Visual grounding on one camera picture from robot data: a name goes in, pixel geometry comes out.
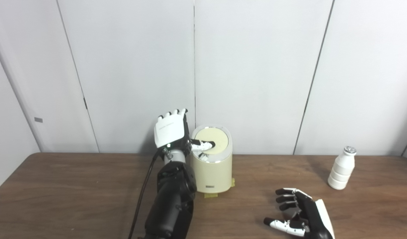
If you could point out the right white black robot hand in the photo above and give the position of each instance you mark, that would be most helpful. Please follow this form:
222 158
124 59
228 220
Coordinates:
309 212

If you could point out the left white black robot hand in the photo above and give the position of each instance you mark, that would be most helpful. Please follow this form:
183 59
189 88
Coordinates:
170 131

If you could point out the cream round bin lid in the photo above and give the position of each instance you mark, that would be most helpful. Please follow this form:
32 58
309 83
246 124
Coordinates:
220 141

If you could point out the small white plastic bottle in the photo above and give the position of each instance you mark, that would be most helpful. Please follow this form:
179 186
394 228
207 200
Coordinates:
342 170

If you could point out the cream-colored bin body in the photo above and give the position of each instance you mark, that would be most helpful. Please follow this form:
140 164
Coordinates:
213 174

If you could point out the yellow tape piece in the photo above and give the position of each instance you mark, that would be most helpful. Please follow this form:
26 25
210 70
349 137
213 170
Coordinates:
211 195
233 182

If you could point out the black wall panel clip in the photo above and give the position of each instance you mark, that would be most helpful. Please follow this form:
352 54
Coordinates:
85 103

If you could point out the small grey wall tag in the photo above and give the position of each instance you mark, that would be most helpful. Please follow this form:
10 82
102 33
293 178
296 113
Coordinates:
38 119

